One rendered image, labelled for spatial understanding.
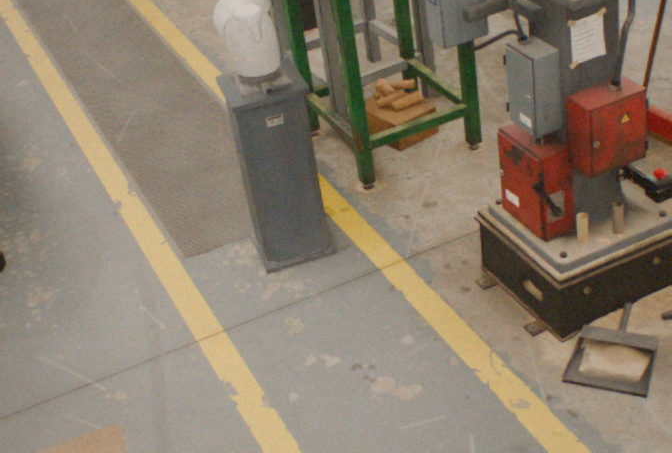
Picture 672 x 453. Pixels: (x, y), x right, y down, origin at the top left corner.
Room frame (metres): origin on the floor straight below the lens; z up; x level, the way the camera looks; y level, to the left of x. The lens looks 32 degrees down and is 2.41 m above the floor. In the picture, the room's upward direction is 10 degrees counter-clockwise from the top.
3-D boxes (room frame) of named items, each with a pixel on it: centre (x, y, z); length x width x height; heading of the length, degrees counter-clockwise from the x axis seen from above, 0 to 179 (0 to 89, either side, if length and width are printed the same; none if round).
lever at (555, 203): (2.89, -0.68, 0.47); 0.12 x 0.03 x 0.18; 109
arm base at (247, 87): (3.57, 0.15, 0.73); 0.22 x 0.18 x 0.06; 12
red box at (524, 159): (3.03, -0.66, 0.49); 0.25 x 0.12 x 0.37; 19
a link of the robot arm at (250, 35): (3.60, 0.16, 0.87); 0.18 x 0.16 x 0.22; 14
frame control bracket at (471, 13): (3.16, -0.59, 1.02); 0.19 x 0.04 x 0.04; 109
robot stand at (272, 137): (3.59, 0.16, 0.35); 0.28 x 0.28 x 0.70; 12
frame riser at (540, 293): (3.08, -0.82, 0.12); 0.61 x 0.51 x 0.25; 109
